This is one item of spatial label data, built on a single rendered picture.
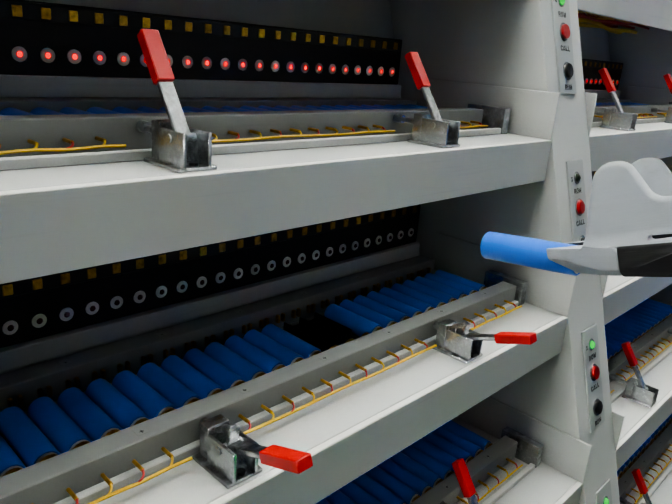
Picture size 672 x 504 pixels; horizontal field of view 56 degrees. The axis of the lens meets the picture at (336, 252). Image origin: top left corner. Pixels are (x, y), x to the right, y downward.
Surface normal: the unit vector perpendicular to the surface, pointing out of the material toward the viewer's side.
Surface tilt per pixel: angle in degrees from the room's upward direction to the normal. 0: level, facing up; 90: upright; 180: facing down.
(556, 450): 90
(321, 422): 17
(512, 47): 90
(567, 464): 90
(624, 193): 89
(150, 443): 107
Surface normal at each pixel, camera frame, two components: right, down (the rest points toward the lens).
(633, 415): 0.07, -0.95
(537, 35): -0.70, 0.17
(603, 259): -0.89, 0.16
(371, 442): 0.71, 0.27
